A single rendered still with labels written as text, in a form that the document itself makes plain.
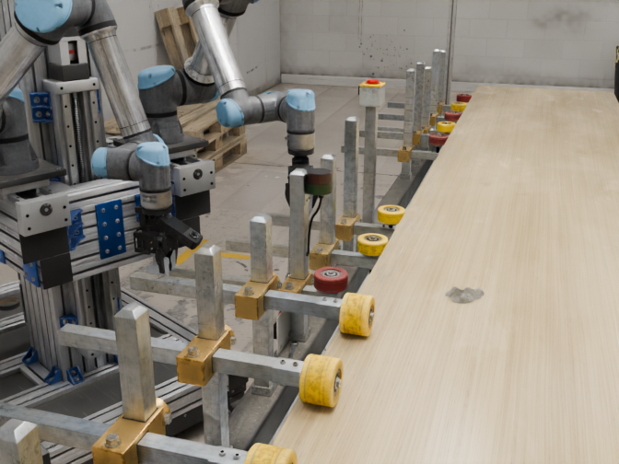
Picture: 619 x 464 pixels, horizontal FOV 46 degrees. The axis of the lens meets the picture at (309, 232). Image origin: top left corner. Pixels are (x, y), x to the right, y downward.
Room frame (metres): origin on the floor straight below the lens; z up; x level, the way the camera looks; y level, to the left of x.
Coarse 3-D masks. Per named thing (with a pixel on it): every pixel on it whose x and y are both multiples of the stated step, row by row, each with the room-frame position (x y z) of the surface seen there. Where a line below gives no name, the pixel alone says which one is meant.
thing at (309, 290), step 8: (176, 272) 1.66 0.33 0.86; (184, 272) 1.66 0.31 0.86; (192, 272) 1.66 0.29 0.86; (224, 280) 1.62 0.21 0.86; (232, 280) 1.61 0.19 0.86; (240, 280) 1.61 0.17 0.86; (248, 280) 1.61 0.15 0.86; (304, 288) 1.57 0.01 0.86; (312, 288) 1.57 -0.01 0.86; (328, 296) 1.54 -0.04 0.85; (336, 296) 1.53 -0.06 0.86
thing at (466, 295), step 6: (456, 288) 1.44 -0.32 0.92; (468, 288) 1.44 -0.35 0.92; (480, 288) 1.45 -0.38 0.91; (450, 294) 1.44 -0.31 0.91; (456, 294) 1.44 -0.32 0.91; (462, 294) 1.43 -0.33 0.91; (468, 294) 1.43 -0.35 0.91; (474, 294) 1.43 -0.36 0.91; (480, 294) 1.45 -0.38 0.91; (456, 300) 1.41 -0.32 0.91; (462, 300) 1.41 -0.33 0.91; (468, 300) 1.41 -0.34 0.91
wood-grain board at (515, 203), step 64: (512, 128) 3.13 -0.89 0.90; (576, 128) 3.14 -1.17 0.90; (448, 192) 2.20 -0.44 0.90; (512, 192) 2.20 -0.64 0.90; (576, 192) 2.20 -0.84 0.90; (384, 256) 1.67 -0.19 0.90; (448, 256) 1.67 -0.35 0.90; (512, 256) 1.67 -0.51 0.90; (576, 256) 1.67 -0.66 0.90; (384, 320) 1.33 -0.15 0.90; (448, 320) 1.33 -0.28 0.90; (512, 320) 1.33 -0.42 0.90; (576, 320) 1.33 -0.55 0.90; (384, 384) 1.09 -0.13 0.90; (448, 384) 1.09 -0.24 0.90; (512, 384) 1.09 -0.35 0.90; (576, 384) 1.09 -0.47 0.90; (320, 448) 0.91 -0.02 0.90; (384, 448) 0.91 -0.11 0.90; (448, 448) 0.91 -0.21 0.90; (512, 448) 0.91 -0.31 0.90; (576, 448) 0.91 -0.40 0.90
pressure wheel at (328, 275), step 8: (320, 272) 1.56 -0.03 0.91; (328, 272) 1.55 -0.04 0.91; (336, 272) 1.56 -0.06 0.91; (344, 272) 1.56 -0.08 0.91; (320, 280) 1.52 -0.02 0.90; (328, 280) 1.51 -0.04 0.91; (336, 280) 1.52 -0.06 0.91; (344, 280) 1.53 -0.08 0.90; (320, 288) 1.52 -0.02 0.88; (328, 288) 1.51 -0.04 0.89; (336, 288) 1.51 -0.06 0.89; (344, 288) 1.53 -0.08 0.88
